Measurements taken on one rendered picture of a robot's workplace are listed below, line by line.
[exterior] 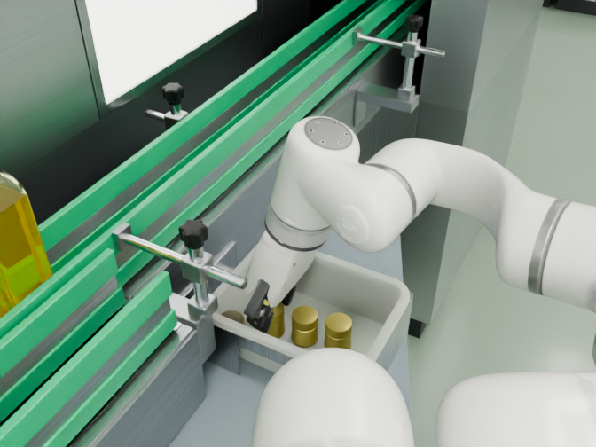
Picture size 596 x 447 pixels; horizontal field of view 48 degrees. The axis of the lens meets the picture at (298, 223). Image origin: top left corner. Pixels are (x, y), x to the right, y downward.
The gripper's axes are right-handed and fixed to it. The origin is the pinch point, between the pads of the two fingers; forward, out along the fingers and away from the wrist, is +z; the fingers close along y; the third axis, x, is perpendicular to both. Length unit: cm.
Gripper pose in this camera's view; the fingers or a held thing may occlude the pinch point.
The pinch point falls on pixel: (270, 303)
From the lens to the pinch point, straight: 86.4
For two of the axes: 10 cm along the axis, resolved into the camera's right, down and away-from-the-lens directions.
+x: 8.4, 5.0, -2.1
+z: -2.2, 6.7, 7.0
